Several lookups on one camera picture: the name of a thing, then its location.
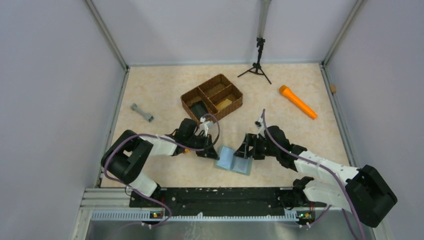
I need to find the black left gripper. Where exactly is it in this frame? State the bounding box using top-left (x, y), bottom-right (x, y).
top-left (185, 133), bottom-right (220, 160)

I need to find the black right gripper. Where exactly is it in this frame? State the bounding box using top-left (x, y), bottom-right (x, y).
top-left (234, 132), bottom-right (280, 160)

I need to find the green card holder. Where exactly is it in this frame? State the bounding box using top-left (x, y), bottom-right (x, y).
top-left (214, 145), bottom-right (253, 176)

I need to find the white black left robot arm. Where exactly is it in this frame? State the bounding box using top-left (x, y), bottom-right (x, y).
top-left (100, 117), bottom-right (219, 207)

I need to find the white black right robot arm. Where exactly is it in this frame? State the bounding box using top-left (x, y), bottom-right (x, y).
top-left (234, 125), bottom-right (398, 228)

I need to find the yellow card in basket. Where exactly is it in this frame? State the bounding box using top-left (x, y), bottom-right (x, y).
top-left (216, 98), bottom-right (232, 111)

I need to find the black item in basket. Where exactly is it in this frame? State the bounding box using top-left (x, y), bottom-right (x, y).
top-left (189, 100), bottom-right (209, 120)

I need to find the brown wicker divided basket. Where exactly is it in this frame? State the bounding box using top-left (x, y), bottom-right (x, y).
top-left (180, 73), bottom-right (244, 124)

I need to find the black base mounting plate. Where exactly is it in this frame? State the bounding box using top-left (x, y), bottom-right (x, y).
top-left (129, 187), bottom-right (326, 217)

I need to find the orange flashlight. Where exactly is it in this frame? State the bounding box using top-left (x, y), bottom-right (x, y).
top-left (278, 85), bottom-right (318, 120)

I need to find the small wooden block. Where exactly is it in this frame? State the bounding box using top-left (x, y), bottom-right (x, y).
top-left (329, 84), bottom-right (337, 94)

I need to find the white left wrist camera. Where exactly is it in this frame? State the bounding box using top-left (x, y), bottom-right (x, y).
top-left (199, 116), bottom-right (214, 137)

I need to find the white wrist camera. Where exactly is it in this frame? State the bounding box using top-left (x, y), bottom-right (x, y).
top-left (254, 118), bottom-right (265, 136)
top-left (199, 116), bottom-right (214, 137)

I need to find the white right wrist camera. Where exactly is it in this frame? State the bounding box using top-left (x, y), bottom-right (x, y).
top-left (254, 118), bottom-right (265, 136)

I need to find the black camera tripod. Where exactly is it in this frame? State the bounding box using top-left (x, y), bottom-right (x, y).
top-left (237, 38), bottom-right (272, 85)

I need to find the aluminium frame rail front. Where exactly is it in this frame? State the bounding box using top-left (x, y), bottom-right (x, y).
top-left (79, 187), bottom-right (382, 222)

